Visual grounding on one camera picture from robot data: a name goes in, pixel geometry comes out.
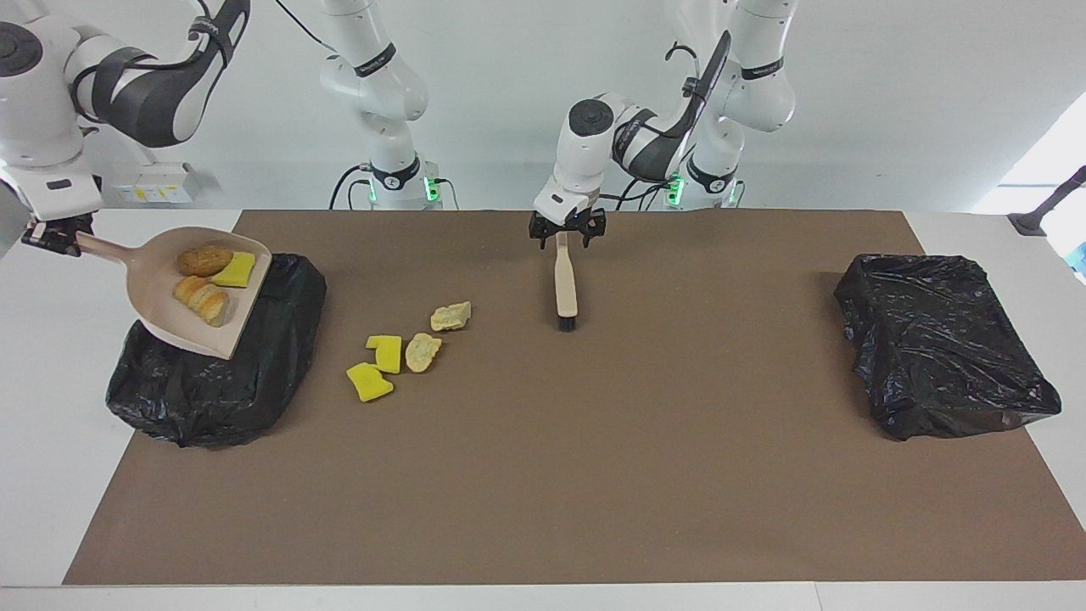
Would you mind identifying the beige brush black bristles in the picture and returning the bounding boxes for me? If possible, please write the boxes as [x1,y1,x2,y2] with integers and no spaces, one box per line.
[553,233,579,332]

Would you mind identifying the beige plastic dustpan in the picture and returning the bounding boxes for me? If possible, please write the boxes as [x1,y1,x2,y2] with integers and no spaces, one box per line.
[75,226,274,360]

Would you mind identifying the pale yellow foam chunk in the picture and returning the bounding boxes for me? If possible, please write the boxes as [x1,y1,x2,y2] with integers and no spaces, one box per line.
[430,301,473,332]
[405,333,444,373]

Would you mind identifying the brown bread bun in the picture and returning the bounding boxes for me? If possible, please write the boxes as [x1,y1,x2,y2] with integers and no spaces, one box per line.
[176,244,234,277]

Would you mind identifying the striped croissant bread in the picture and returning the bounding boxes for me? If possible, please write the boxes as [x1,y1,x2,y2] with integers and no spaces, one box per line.
[172,276,231,328]

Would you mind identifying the yellow sponge green scouring side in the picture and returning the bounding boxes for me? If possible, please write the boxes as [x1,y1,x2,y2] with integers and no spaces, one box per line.
[211,251,256,289]

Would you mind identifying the yellow sponge piece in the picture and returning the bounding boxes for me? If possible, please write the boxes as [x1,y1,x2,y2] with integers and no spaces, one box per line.
[346,362,395,402]
[366,334,404,375]

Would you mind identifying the black bag lined bin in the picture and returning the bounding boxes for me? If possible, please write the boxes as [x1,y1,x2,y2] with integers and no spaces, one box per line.
[833,253,1063,442]
[105,252,328,449]

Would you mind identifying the brown table mat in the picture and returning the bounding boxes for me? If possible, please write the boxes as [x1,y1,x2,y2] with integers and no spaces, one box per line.
[62,210,1086,586]

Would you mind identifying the black base cable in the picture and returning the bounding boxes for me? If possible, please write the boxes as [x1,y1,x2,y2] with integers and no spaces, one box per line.
[329,164,374,210]
[602,167,680,211]

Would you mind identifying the white wall outlet box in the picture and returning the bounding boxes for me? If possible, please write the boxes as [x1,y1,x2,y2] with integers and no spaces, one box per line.
[100,163,203,205]

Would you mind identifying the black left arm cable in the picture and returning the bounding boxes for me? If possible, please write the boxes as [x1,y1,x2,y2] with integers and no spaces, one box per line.
[666,30,732,128]

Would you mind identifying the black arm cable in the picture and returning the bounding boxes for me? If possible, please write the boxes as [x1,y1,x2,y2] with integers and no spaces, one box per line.
[195,0,340,56]
[666,30,732,128]

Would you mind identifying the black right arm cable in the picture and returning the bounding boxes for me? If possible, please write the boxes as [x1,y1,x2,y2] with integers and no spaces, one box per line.
[195,0,340,56]

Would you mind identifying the black camera stand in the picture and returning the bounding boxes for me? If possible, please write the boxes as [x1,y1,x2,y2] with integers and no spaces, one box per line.
[1008,165,1086,237]

